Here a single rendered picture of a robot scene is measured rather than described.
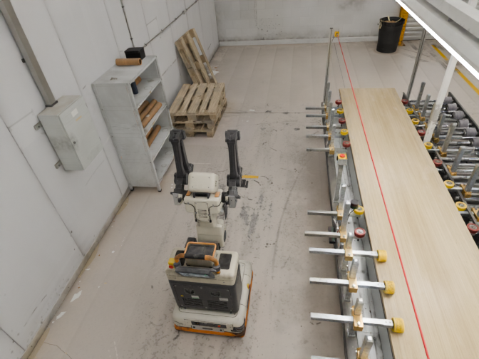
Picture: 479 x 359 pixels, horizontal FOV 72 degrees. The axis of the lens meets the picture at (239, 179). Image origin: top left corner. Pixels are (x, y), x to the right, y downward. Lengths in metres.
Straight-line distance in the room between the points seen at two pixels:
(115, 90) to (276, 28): 6.60
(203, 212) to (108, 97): 2.04
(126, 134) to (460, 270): 3.54
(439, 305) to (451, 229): 0.71
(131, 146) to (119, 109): 0.50
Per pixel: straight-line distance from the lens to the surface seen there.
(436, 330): 2.38
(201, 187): 2.43
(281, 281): 3.44
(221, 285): 2.62
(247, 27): 9.91
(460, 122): 4.54
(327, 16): 9.80
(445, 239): 2.87
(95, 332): 3.55
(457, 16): 1.90
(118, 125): 4.18
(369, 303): 2.68
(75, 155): 3.43
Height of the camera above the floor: 2.85
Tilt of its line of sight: 39 degrees down
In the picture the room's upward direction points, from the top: 6 degrees counter-clockwise
